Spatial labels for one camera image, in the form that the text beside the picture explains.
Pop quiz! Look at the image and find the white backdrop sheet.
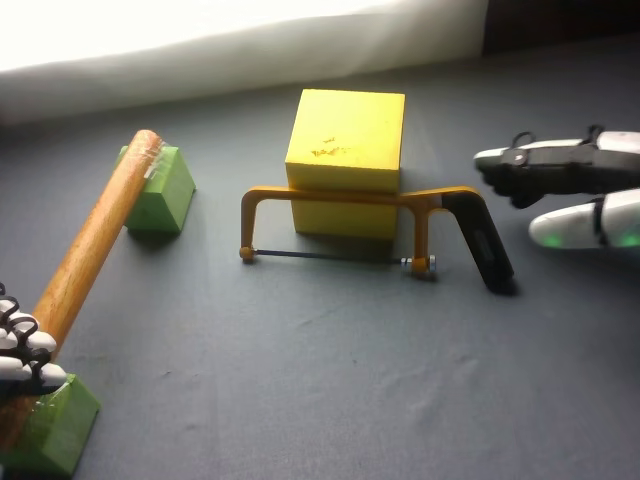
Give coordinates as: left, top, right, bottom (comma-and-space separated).
0, 0, 489, 126

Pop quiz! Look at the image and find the yellow wooden block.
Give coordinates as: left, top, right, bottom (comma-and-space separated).
283, 88, 407, 236

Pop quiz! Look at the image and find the green wooden support block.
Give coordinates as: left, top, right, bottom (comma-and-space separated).
0, 372, 102, 477
115, 143, 197, 235

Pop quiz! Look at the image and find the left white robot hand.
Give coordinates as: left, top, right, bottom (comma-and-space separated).
0, 282, 69, 399

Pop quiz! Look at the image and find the yellow hacksaw with black handle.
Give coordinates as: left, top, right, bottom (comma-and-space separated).
238, 185, 516, 296

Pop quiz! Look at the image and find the round wooden dowel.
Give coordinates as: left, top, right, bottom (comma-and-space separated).
0, 129, 164, 446

